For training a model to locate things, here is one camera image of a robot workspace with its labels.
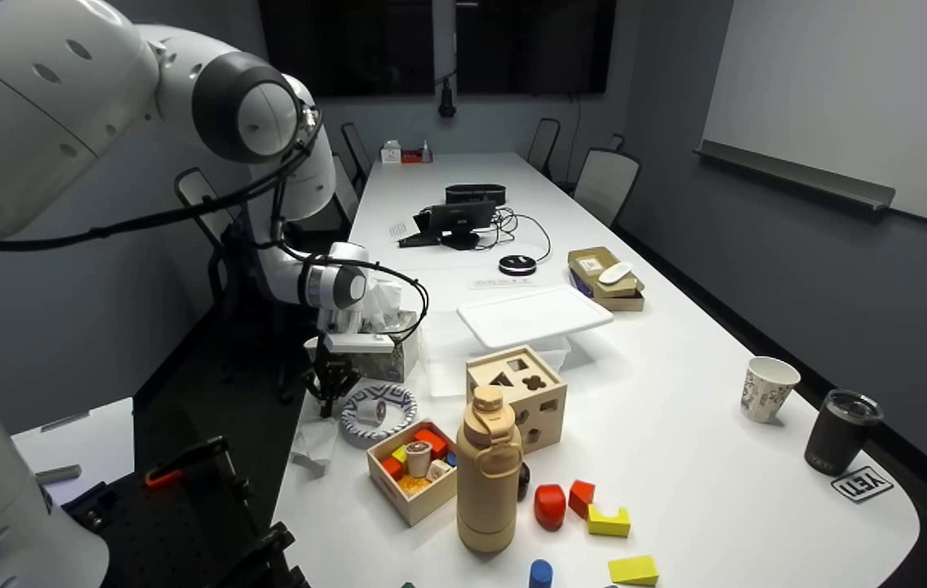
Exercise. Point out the black laptop bag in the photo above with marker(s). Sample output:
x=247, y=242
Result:
x=459, y=217

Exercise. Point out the black tumbler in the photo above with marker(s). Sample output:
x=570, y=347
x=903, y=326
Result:
x=846, y=421

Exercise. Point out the white bin lid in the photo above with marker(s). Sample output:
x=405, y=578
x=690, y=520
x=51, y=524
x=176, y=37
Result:
x=532, y=315

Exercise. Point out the black round speakerphone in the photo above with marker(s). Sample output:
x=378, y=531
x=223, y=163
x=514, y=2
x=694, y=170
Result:
x=517, y=265

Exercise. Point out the small wooden tray with blocks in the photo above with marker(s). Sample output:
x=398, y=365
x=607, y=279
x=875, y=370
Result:
x=417, y=473

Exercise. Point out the wooden shape sorter cube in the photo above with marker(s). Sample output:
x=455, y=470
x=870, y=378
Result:
x=530, y=388

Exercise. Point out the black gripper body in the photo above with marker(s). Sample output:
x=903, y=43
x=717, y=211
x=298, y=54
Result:
x=330, y=378

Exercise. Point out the qr code tag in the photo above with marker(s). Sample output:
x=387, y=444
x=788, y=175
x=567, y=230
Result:
x=862, y=484

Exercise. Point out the blue patterned paper plate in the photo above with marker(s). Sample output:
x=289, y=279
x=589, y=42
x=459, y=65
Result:
x=398, y=412

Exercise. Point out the whiteboard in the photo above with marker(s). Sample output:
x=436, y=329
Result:
x=828, y=89

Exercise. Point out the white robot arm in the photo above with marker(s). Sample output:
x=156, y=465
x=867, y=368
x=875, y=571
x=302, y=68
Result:
x=74, y=79

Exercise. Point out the clear plastic bin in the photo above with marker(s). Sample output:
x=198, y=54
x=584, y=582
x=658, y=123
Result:
x=448, y=345

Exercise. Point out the beige water bottle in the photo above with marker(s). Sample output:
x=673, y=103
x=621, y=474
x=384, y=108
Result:
x=486, y=473

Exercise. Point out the grey chair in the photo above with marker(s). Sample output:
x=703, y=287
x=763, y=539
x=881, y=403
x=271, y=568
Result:
x=604, y=186

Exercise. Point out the patterned paper cup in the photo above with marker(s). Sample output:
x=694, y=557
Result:
x=768, y=384

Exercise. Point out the yellow green block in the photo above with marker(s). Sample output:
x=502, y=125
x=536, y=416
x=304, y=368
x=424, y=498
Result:
x=635, y=574

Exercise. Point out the black orange clamp stand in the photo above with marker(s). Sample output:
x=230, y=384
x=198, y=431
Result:
x=186, y=524

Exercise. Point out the blue block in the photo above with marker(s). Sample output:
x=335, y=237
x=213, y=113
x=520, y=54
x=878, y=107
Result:
x=540, y=574

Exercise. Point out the orange red block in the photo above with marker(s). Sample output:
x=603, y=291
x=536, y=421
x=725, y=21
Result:
x=583, y=498

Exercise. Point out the small white cup on plate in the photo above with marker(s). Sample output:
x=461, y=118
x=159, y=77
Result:
x=370, y=412

